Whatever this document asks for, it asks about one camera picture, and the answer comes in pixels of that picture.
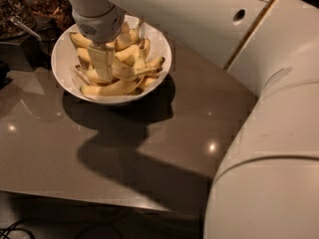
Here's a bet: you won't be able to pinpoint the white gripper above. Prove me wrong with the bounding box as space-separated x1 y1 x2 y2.
72 6 125 83

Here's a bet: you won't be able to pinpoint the metal scoop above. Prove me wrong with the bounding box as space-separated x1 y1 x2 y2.
10 16 42 41

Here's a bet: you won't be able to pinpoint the large curved top banana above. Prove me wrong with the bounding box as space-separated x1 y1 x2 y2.
112 57 153 82

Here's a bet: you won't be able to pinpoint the black cables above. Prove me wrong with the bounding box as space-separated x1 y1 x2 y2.
0 212 128 239

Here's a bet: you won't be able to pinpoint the front bottom banana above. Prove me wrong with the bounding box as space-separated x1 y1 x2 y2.
80 80 139 96

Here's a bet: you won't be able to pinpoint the white bowl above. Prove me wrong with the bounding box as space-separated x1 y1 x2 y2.
51 24 171 106

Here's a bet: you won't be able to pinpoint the banana at bowl back left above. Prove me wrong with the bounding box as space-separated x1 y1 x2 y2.
70 32 91 48

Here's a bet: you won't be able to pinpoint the middle left lower banana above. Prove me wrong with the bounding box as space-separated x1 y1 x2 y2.
76 66 110 85

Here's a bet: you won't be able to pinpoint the right side small banana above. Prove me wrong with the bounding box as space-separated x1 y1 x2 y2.
139 57 165 90

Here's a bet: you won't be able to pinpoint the glass jar with snacks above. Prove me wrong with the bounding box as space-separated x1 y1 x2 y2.
0 0 36 40

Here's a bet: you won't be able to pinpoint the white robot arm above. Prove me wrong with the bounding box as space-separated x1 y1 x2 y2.
70 0 319 239

